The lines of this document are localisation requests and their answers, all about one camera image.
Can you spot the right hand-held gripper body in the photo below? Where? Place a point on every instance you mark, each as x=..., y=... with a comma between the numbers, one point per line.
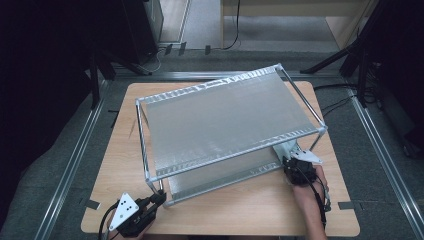
x=301, y=171

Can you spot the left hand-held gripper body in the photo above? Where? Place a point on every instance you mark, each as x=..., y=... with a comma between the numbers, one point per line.
x=125, y=213

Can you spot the light blue cloth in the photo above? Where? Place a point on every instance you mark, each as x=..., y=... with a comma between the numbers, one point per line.
x=286, y=146

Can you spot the silver metal-frame shelf rack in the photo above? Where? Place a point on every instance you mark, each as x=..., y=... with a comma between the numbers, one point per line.
x=226, y=116

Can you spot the person's right hand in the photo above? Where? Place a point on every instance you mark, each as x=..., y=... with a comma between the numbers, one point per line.
x=308, y=191

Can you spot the person's left hand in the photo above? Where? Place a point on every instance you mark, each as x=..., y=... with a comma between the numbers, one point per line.
x=113, y=236

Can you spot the grey table tape mark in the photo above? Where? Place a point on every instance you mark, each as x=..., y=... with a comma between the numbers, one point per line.
x=92, y=204
x=346, y=205

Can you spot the black tripod stand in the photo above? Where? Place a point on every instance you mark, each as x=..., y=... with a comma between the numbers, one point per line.
x=95, y=83
x=328, y=60

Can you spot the black floor tape piece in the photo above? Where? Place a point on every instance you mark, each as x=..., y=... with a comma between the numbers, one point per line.
x=182, y=48
x=168, y=49
x=207, y=50

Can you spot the black curtain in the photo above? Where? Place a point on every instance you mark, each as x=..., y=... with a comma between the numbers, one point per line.
x=40, y=83

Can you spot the beige wooden desk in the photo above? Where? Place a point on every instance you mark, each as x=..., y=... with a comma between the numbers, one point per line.
x=283, y=10

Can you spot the black computer tower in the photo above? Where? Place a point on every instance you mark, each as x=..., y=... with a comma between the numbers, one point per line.
x=143, y=30

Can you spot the aluminium floor rail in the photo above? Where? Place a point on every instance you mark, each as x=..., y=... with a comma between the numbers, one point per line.
x=375, y=143
x=71, y=163

